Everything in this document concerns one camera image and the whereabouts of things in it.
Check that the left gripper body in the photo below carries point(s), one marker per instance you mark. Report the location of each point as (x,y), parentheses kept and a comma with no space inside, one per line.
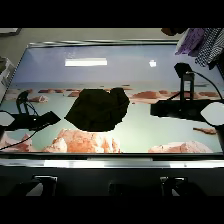
(46,120)

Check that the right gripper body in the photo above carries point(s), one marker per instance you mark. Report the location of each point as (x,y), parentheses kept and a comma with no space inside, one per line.
(163,109)

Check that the dark green garment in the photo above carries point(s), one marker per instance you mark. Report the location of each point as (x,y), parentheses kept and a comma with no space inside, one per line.
(96,110)

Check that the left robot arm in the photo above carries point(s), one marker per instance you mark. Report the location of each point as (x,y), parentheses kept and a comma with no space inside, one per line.
(20,121)

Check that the purple garment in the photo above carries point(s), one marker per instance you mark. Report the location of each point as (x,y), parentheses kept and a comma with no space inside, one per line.
(191,41)

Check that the checked garment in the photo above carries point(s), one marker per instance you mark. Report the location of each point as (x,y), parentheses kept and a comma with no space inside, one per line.
(210,46)

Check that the brown garment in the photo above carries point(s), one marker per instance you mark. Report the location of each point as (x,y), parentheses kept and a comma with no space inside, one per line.
(171,31)

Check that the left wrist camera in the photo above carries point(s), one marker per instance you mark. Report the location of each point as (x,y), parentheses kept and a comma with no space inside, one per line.
(22,96)

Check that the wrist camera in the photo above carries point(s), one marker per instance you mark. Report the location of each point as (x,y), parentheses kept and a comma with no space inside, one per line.
(182,68)
(22,96)

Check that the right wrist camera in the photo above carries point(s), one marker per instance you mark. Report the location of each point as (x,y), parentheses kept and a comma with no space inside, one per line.
(182,68)

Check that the silver frame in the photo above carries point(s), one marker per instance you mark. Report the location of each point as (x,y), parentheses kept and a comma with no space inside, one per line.
(110,163)

